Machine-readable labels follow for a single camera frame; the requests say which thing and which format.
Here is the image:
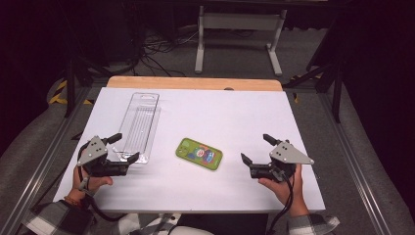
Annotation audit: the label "person's left hand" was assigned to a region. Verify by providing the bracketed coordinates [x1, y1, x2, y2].
[69, 164, 115, 202]

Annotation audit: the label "wooden table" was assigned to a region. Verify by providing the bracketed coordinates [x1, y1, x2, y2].
[106, 75, 284, 92]

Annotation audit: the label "yellow black floor tape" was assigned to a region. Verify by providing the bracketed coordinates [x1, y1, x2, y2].
[48, 79, 95, 106]

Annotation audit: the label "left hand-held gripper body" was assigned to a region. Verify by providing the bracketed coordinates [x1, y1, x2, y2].
[76, 135, 130, 178]

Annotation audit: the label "clear plastic packaging tray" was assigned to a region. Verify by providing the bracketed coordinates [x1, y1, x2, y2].
[112, 92, 162, 165]

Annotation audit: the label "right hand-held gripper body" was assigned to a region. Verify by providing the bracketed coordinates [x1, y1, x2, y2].
[249, 141, 315, 183]

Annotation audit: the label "orange bracelet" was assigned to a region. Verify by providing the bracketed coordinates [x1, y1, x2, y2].
[63, 195, 83, 209]

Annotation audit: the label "green cartoon phone case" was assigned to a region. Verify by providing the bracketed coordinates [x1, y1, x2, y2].
[175, 137, 224, 171]

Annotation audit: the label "black tripod stand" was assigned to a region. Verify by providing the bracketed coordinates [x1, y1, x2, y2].
[63, 56, 114, 118]

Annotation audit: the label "white board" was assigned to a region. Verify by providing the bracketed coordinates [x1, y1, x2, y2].
[53, 86, 327, 215]

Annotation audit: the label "aluminium floor rail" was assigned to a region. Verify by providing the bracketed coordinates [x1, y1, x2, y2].
[317, 92, 394, 235]
[0, 86, 93, 235]

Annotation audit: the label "black floor cables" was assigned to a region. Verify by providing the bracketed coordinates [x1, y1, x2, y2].
[141, 28, 201, 78]

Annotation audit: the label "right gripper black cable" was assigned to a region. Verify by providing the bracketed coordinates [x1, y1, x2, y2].
[265, 170, 296, 235]

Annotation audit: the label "person's right hand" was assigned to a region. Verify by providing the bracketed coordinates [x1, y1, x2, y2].
[257, 163, 309, 218]

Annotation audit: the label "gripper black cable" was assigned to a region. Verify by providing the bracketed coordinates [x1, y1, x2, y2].
[76, 142, 129, 223]
[265, 170, 296, 235]

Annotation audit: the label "black metal stand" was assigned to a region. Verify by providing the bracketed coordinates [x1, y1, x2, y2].
[282, 60, 345, 124]

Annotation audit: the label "white metal stand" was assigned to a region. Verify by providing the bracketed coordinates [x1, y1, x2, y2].
[194, 5, 289, 77]

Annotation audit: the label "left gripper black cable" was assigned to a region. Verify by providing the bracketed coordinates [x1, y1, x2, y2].
[76, 142, 129, 223]

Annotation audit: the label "person's lap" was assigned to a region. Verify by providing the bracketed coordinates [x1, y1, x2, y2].
[114, 212, 216, 235]

